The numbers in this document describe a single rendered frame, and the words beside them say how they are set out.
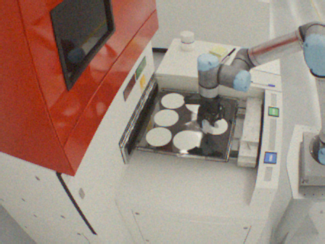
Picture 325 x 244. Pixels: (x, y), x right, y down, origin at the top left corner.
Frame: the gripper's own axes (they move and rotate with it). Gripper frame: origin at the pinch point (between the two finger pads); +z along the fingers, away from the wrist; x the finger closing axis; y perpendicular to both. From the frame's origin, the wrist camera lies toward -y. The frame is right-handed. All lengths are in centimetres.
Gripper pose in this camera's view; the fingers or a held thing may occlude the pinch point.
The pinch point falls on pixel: (205, 129)
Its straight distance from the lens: 138.4
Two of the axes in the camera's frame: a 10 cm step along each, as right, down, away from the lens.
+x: 7.0, -5.4, 4.7
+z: 0.9, 7.2, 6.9
